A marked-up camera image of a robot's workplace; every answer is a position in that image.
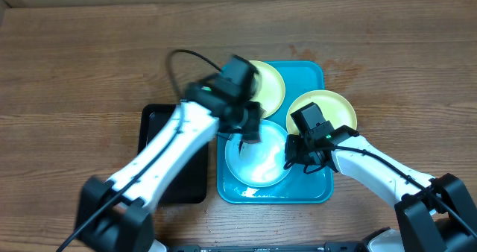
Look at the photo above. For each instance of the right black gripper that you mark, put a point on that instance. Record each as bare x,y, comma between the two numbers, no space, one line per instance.
294,156

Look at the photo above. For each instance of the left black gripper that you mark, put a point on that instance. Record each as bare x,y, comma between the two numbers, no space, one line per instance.
253,122

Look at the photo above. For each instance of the white plate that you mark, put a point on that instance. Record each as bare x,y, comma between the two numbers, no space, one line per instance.
260,164

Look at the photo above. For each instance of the yellow plate with small stain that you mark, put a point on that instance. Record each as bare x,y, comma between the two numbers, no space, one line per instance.
334,107

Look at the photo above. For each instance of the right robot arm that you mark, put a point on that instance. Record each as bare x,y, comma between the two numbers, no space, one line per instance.
433,214

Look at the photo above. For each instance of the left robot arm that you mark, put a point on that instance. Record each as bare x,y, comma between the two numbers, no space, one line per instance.
116,214

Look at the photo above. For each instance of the teal plastic tray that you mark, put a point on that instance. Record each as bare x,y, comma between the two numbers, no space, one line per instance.
300,76

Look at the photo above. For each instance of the black plastic tray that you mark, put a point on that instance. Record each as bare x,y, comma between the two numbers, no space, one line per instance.
190,185

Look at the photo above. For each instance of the yellow plate with large stain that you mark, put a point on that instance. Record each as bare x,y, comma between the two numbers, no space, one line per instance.
270,88

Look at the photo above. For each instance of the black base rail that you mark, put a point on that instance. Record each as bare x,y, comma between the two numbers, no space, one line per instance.
326,247

